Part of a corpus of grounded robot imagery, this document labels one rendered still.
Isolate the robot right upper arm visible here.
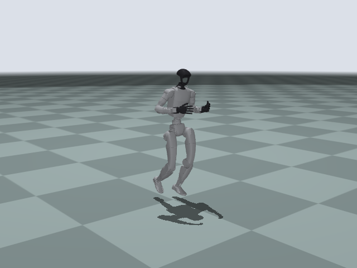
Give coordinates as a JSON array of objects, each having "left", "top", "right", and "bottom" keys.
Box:
[{"left": 156, "top": 89, "right": 175, "bottom": 114}]

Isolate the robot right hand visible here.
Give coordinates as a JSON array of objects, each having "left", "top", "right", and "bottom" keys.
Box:
[{"left": 173, "top": 103, "right": 193, "bottom": 114}]

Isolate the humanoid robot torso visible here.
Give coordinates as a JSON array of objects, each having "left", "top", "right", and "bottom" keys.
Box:
[{"left": 167, "top": 86, "right": 191, "bottom": 136}]

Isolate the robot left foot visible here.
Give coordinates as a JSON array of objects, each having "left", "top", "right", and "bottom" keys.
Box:
[{"left": 172, "top": 184, "right": 186, "bottom": 195}]

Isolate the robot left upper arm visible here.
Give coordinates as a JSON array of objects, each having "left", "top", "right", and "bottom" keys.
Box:
[{"left": 189, "top": 89, "right": 196, "bottom": 113}]

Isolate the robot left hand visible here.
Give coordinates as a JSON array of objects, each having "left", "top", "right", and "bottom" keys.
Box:
[{"left": 201, "top": 101, "right": 210, "bottom": 113}]

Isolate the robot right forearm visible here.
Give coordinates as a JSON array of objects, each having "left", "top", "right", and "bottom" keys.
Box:
[{"left": 155, "top": 106, "right": 176, "bottom": 114}]

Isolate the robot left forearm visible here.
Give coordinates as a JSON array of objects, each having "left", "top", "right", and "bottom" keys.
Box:
[{"left": 193, "top": 106, "right": 202, "bottom": 113}]

